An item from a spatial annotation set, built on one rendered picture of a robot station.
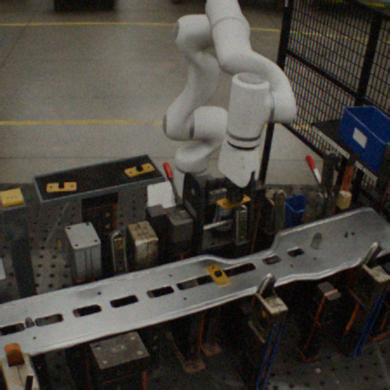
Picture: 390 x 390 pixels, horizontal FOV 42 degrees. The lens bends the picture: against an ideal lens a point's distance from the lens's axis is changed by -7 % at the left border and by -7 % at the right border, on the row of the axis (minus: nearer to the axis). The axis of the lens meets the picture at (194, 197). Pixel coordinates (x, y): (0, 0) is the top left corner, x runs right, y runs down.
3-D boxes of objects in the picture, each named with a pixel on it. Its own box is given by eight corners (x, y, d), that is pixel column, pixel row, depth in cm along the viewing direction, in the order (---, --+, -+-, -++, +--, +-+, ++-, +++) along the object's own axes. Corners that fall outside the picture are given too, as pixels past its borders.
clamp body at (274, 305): (247, 397, 148) (269, 321, 128) (228, 367, 157) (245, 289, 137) (273, 386, 152) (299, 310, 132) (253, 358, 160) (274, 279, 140)
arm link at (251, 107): (260, 120, 128) (223, 120, 127) (267, 70, 120) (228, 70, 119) (270, 137, 122) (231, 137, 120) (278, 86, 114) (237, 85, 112)
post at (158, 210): (148, 312, 173) (151, 216, 150) (143, 302, 177) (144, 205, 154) (162, 308, 175) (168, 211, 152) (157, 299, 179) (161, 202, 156)
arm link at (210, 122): (171, 155, 199) (177, 99, 184) (221, 154, 203) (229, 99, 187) (176, 175, 190) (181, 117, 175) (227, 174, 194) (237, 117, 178)
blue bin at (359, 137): (376, 173, 193) (384, 144, 185) (336, 134, 216) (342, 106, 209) (407, 170, 198) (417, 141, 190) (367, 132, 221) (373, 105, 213)
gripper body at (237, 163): (217, 131, 127) (212, 170, 133) (245, 151, 120) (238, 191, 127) (241, 124, 130) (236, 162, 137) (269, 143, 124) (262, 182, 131)
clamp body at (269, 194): (252, 295, 184) (271, 209, 162) (237, 274, 192) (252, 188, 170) (274, 287, 187) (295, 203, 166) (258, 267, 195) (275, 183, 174)
